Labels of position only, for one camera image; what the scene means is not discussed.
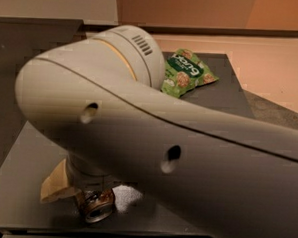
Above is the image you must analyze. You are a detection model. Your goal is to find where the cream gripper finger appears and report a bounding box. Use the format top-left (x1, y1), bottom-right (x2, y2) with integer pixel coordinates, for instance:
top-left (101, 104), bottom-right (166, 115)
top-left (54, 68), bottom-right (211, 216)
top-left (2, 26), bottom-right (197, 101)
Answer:
top-left (40, 159), bottom-right (78, 204)

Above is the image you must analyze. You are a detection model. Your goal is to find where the green snack bag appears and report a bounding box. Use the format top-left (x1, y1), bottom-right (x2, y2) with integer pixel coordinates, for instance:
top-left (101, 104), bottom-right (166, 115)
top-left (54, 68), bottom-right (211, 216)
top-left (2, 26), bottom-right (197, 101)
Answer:
top-left (161, 48), bottom-right (219, 98)

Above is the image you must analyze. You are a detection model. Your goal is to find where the orange soda can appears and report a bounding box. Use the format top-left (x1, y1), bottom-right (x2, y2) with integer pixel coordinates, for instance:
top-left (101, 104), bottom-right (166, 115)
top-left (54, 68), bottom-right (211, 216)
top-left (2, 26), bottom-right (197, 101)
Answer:
top-left (76, 189), bottom-right (115, 224)

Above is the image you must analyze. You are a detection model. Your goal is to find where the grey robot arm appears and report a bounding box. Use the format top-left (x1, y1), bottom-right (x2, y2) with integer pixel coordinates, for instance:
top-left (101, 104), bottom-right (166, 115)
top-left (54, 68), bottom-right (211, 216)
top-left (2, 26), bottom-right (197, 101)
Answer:
top-left (15, 25), bottom-right (298, 238)

